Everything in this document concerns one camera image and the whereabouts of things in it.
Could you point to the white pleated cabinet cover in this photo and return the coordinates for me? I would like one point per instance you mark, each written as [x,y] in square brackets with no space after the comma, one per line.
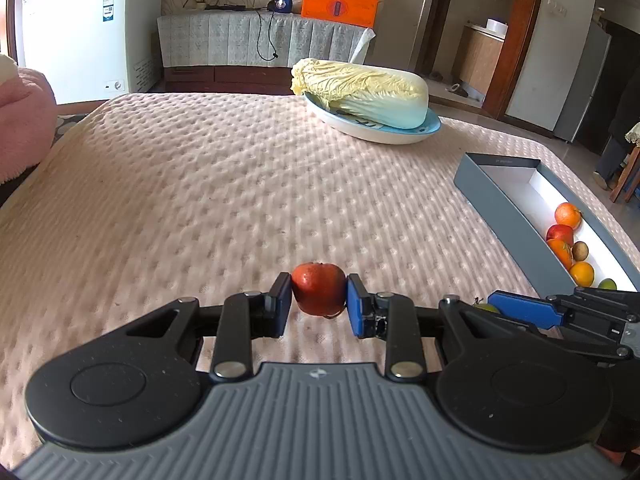
[225,40]

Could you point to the pink plush toy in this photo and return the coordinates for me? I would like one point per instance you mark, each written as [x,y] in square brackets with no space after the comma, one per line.
[25,120]

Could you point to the black power strip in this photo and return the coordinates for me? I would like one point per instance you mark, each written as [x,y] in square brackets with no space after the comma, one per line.
[225,7]

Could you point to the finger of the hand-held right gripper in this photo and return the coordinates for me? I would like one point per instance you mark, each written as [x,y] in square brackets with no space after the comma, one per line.
[525,307]
[585,345]

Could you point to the napa cabbage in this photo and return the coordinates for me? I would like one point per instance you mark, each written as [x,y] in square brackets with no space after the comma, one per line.
[370,87]

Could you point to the small red apple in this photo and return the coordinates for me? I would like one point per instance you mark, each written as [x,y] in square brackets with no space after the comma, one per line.
[319,287]
[560,234]

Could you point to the dark wooden television cabinet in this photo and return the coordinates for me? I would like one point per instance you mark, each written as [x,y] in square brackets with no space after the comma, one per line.
[225,79]

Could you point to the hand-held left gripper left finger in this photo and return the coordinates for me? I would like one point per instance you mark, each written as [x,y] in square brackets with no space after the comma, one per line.
[282,305]

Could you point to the dark floor slipper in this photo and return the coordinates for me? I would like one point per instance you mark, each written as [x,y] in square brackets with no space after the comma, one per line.
[457,90]

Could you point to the white chest freezer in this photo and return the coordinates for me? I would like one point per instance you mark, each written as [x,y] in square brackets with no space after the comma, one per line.
[75,35]

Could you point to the light blue plate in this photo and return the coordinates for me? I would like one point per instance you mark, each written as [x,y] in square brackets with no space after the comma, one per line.
[390,134]

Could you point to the yellowish orange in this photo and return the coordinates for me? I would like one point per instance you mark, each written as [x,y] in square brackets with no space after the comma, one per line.
[582,274]

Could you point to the wooden kitchen cabinet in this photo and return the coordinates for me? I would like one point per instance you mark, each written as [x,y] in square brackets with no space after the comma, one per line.
[480,62]

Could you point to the wooden chair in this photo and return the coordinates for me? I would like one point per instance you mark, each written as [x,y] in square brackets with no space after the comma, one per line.
[630,170]

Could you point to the green plum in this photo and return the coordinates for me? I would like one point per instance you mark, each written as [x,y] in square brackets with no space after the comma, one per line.
[486,308]
[607,284]

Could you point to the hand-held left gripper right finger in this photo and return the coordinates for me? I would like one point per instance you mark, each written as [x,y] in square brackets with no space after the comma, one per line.
[356,305]

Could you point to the grey box with white inside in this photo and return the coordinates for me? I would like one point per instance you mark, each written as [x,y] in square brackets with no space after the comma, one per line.
[500,190]

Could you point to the white wall switch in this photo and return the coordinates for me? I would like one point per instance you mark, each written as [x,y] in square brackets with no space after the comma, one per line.
[556,6]

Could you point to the grey refrigerator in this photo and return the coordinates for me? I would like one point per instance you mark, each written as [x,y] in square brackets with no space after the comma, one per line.
[582,85]

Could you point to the brown kiwi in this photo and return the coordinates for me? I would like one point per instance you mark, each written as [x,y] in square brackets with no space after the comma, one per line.
[580,251]

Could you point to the stemmed orange tangerine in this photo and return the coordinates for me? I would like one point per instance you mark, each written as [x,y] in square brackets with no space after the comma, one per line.
[567,215]
[559,254]

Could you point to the white container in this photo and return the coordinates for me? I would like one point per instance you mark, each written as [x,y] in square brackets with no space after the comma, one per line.
[496,26]

